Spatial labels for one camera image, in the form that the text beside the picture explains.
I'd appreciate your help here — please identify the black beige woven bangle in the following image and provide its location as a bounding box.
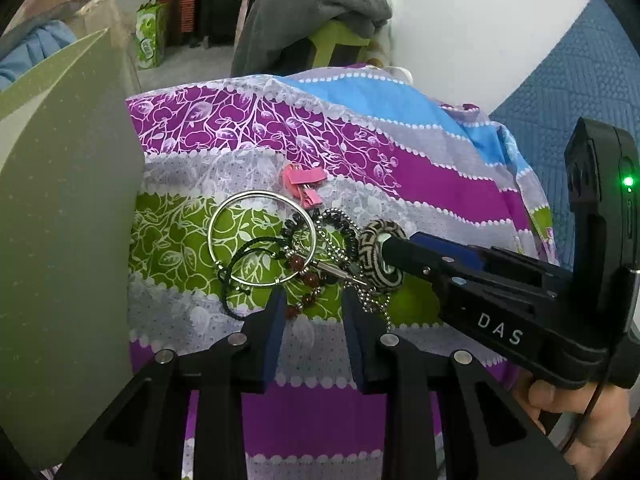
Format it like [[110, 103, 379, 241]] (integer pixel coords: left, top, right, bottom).
[[357, 219, 408, 294]]

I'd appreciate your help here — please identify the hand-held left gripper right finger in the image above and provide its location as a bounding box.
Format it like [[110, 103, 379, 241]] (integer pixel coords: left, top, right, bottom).
[[342, 292, 576, 480]]

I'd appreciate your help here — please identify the striped floral printed blanket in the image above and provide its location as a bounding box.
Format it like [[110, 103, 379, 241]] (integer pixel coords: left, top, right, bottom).
[[125, 67, 561, 480]]

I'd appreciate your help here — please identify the silver metal bangle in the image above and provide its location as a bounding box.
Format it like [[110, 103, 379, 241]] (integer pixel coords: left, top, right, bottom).
[[207, 190, 319, 289]]

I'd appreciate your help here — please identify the small silver black rod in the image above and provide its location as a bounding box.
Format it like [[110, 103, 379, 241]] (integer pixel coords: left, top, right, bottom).
[[295, 256, 362, 282]]

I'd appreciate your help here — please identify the red bead bracelet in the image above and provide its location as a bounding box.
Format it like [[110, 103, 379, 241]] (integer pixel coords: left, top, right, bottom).
[[282, 254, 324, 319]]

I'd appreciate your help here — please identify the orange black suitcase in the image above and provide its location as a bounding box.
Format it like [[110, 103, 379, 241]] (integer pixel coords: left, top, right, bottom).
[[167, 0, 209, 47]]

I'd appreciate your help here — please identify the black cable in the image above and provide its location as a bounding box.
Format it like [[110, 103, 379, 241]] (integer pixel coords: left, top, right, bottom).
[[557, 265, 640, 456]]

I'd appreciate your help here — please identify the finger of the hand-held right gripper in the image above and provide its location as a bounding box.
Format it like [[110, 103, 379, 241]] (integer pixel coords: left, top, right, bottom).
[[412, 232, 573, 294], [382, 234, 482, 287]]

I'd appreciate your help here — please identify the person's right hand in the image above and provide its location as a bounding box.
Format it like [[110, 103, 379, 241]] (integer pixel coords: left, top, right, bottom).
[[512, 376, 640, 467]]

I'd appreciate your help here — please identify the light blue cloth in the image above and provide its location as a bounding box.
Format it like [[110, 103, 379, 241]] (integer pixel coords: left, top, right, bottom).
[[0, 20, 77, 92]]

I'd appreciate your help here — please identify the green plastic stool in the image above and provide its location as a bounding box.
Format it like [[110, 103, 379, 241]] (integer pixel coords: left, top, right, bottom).
[[307, 24, 372, 69]]

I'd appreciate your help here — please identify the green yellow floral cloth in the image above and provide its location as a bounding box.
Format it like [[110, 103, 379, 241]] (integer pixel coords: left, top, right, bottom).
[[370, 0, 397, 69]]

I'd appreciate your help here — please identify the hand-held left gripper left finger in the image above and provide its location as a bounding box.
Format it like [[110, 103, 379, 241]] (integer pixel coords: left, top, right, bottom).
[[55, 290, 288, 480]]

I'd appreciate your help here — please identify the black cord bracelet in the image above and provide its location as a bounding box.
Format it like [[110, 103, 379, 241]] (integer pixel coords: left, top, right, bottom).
[[217, 235, 296, 322]]

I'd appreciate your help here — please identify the pink beige pillow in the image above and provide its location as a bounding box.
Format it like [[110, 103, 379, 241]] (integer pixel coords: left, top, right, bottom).
[[0, 0, 126, 52]]

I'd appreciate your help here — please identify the grey clothes pile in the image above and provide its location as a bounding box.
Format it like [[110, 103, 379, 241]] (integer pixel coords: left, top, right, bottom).
[[230, 0, 393, 79]]

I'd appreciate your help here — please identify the beige bed sheet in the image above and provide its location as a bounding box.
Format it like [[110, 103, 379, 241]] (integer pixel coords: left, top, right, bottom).
[[65, 0, 142, 92]]

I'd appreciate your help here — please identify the green printed bag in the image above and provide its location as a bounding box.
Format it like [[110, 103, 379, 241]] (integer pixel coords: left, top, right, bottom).
[[136, 0, 171, 69]]

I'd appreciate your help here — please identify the silver ball chain necklace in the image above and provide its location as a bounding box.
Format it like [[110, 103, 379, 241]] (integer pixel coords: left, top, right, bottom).
[[312, 225, 397, 334]]

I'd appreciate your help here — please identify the black bead bracelet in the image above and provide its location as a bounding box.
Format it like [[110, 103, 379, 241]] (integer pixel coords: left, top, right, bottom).
[[279, 209, 362, 267]]

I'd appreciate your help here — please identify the blue quilted blanket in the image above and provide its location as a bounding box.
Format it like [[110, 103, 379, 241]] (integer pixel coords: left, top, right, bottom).
[[489, 0, 640, 271]]

